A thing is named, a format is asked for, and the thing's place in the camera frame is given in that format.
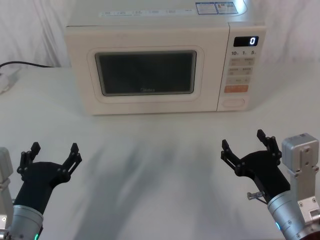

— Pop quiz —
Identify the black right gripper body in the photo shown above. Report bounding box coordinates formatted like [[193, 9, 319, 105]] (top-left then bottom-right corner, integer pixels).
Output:
[[235, 150, 292, 203]]

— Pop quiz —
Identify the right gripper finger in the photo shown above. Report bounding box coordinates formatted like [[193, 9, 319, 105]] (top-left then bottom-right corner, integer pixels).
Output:
[[220, 139, 247, 176], [256, 128, 283, 166]]

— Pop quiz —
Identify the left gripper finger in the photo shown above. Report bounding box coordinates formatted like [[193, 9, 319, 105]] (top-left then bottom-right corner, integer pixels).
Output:
[[57, 142, 84, 182], [16, 141, 42, 176]]

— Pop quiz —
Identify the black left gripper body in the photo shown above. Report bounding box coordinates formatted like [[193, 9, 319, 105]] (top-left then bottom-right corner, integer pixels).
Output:
[[13, 161, 71, 216]]

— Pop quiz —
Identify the white table cloth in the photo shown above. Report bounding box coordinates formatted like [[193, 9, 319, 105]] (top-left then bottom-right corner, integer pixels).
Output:
[[0, 65, 320, 240]]

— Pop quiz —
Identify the white power strip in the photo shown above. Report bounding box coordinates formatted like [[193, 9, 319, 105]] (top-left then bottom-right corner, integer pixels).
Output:
[[0, 68, 23, 95]]

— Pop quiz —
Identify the white curtain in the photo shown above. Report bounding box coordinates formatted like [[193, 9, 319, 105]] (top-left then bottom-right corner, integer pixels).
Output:
[[0, 0, 320, 77]]

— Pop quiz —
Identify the cream microwave oven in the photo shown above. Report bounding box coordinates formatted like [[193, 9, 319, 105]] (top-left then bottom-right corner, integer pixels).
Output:
[[63, 0, 267, 116]]

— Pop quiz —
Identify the thin cable with silver plug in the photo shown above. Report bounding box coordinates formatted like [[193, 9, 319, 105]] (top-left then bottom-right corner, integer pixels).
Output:
[[246, 191, 270, 205]]

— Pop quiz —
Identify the black power cable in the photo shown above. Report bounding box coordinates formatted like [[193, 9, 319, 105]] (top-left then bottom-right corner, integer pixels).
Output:
[[0, 61, 55, 69]]

